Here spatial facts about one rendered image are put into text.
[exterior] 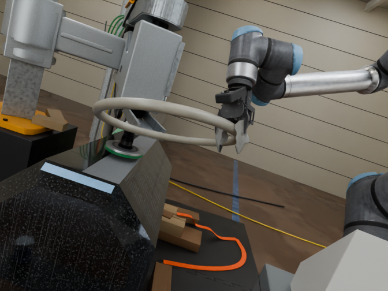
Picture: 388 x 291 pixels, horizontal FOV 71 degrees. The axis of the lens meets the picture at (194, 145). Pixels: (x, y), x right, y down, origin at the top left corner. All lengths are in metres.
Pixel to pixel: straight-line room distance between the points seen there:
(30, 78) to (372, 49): 6.37
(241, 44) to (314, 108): 5.86
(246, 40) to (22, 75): 1.60
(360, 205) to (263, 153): 5.71
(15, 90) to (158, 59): 1.07
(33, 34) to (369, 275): 1.97
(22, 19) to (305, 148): 5.88
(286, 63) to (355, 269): 0.57
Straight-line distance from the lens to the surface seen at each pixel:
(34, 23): 2.03
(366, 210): 0.92
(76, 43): 2.08
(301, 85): 1.05
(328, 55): 6.77
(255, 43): 0.85
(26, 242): 1.46
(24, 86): 2.13
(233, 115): 0.77
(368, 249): 0.77
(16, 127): 2.00
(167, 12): 1.43
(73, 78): 7.59
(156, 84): 1.45
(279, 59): 0.88
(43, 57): 2.07
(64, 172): 1.31
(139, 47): 1.42
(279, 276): 1.06
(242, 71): 0.80
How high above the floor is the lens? 1.36
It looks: 12 degrees down
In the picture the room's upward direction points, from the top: 19 degrees clockwise
